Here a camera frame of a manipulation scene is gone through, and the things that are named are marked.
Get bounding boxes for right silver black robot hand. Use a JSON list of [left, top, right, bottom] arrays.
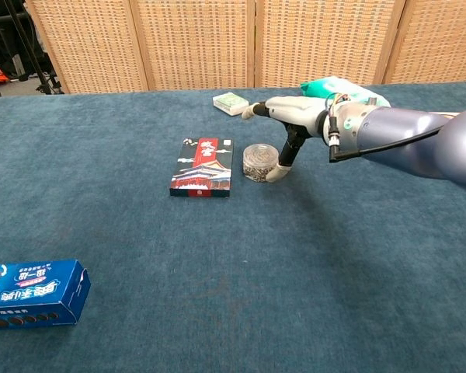
[[241, 96, 334, 184]]

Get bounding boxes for clear plastic paper clip container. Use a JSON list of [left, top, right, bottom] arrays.
[[242, 143, 281, 183]]

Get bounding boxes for small white green box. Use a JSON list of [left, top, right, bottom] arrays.
[[212, 92, 251, 117]]

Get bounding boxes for dark palace print box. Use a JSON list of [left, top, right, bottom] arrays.
[[169, 137, 235, 199]]

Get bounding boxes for long Oreo cookie pack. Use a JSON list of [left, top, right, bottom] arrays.
[[0, 259, 92, 332]]

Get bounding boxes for teal wet wipes pack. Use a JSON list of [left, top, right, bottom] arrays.
[[299, 75, 392, 109]]

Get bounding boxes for woven wooden folding screen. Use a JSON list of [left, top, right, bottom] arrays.
[[24, 0, 466, 95]]

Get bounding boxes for black tripod stand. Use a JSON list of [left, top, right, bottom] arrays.
[[5, 0, 65, 96]]

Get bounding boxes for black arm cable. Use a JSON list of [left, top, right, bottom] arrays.
[[328, 115, 450, 164]]

